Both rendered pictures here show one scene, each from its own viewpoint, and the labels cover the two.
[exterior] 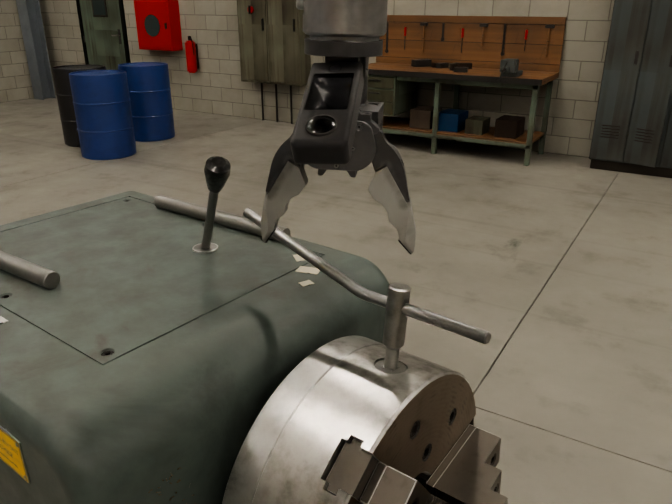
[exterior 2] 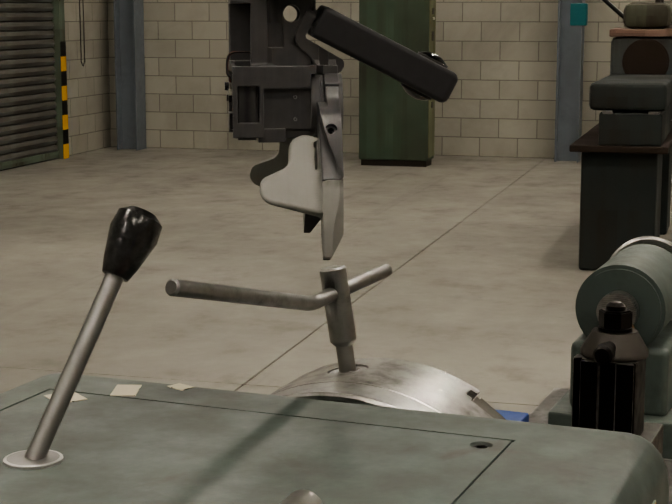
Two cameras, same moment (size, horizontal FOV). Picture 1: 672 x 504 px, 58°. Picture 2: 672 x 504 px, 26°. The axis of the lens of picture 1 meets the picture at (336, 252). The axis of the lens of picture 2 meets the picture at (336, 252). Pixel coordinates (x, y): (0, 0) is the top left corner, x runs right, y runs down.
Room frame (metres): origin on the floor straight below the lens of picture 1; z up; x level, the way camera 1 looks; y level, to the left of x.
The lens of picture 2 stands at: (0.85, 1.06, 1.53)
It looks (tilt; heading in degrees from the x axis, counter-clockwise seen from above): 9 degrees down; 254
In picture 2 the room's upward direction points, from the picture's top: straight up
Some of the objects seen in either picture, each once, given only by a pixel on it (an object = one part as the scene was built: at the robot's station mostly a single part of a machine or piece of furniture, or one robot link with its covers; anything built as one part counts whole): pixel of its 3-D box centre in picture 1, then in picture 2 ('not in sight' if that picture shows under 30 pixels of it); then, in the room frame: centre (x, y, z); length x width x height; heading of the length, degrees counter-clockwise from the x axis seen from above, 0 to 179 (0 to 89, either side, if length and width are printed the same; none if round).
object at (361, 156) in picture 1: (343, 105); (287, 63); (0.59, -0.01, 1.49); 0.09 x 0.08 x 0.12; 171
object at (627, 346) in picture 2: not in sight; (614, 342); (0.07, -0.48, 1.13); 0.08 x 0.08 x 0.03
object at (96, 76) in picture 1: (103, 114); not in sight; (6.68, 2.54, 0.44); 0.59 x 0.59 x 0.88
